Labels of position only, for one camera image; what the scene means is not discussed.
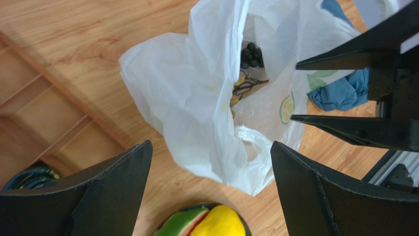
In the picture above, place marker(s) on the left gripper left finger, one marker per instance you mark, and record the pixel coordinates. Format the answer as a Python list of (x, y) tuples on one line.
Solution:
[(102, 200)]

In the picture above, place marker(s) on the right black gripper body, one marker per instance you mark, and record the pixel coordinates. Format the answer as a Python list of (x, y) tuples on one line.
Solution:
[(394, 84)]

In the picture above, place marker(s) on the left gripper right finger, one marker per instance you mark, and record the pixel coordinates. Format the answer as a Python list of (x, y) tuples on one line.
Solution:
[(319, 201)]

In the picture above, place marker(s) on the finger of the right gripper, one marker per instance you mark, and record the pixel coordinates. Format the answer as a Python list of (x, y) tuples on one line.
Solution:
[(382, 43), (369, 132)]

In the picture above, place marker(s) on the fake watermelon slice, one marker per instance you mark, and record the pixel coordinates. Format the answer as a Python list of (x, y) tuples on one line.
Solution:
[(182, 222)]

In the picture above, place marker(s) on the fake yellow pear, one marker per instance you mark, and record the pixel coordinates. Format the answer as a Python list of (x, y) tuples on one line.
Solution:
[(220, 221)]

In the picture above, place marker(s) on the white plastic bag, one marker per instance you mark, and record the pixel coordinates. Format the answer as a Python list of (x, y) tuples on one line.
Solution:
[(182, 84)]

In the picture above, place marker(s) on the fake black grapes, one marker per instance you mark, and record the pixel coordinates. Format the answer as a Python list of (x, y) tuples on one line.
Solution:
[(251, 57)]

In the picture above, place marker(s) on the blue cloth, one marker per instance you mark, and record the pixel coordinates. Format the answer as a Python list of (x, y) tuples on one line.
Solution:
[(343, 94)]

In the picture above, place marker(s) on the wooden compartment tray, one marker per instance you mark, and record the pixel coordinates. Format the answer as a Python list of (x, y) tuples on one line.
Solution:
[(42, 122)]

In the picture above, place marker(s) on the right aluminium frame post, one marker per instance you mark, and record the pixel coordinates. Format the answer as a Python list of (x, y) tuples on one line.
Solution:
[(396, 170)]

